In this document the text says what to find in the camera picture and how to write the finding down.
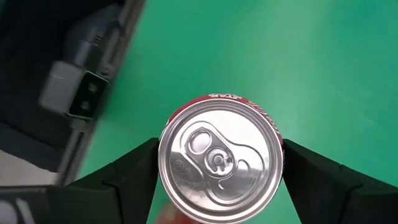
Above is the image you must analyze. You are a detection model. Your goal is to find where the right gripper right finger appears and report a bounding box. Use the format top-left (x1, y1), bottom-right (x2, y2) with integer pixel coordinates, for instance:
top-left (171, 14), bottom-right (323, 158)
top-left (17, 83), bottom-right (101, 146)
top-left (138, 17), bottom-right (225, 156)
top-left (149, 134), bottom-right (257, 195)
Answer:
top-left (283, 139), bottom-right (398, 224)

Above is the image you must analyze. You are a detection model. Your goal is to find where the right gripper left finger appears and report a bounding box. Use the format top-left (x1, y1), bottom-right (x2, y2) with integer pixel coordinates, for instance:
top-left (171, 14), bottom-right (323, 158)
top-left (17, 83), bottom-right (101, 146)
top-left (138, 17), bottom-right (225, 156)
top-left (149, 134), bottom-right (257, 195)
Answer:
top-left (0, 138), bottom-right (160, 224)

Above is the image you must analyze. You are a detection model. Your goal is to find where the red Coca-Cola Star Wars can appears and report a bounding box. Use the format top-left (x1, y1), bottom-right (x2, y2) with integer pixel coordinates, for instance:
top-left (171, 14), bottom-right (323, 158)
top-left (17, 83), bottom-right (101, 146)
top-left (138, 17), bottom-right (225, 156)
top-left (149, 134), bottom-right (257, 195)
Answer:
top-left (157, 92), bottom-right (285, 224)

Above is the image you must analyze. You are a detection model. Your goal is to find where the green table mat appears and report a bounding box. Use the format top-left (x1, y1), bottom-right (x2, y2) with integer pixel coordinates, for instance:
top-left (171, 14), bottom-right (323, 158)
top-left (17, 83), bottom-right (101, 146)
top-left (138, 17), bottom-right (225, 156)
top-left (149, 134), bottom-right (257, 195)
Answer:
top-left (76, 0), bottom-right (398, 224)

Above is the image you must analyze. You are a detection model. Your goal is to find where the grey table-level camera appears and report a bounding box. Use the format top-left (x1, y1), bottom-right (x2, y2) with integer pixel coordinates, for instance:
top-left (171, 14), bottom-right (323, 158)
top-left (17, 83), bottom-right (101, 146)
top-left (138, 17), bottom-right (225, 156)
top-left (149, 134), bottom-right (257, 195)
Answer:
top-left (39, 60), bottom-right (111, 122)

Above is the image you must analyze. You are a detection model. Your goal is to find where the black metal table frame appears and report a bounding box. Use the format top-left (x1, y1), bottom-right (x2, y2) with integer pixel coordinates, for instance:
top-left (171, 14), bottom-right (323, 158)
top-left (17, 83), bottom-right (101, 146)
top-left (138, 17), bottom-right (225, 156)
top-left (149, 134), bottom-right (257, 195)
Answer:
top-left (55, 0), bottom-right (147, 187)

